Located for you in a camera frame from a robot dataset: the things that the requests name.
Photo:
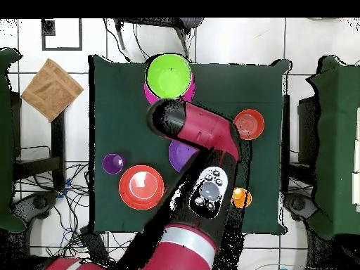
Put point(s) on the green cloth side table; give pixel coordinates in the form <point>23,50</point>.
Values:
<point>5,140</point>
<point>337,140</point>

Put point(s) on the black camera tripod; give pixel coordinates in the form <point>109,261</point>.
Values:
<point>180,24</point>

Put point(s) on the pink plastic bowl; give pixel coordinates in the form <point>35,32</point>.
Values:
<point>150,97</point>

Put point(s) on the black chair base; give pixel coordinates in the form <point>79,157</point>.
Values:
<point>36,202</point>

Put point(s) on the dark green tablecloth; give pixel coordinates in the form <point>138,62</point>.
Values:
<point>123,112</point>

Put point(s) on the large red-orange plastic bowl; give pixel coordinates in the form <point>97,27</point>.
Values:
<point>140,187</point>

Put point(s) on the small red-orange plastic bowl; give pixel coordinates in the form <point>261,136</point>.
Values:
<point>250,124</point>

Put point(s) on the purple plastic bowl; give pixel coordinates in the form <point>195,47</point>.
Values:
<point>181,154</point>

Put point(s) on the orange plastic cup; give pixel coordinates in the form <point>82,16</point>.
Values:
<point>242,198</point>

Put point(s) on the purple plastic cup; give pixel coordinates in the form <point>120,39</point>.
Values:
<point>111,164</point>

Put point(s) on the black metal stand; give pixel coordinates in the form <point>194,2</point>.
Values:
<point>57,146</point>
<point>286,126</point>

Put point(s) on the brown folded towel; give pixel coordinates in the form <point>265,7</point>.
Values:
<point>52,90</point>

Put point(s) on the black power box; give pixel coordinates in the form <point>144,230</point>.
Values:
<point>94,247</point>

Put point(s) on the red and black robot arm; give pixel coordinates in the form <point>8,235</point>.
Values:
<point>205,126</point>

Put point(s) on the large green plastic bowl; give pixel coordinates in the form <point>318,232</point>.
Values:
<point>168,76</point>

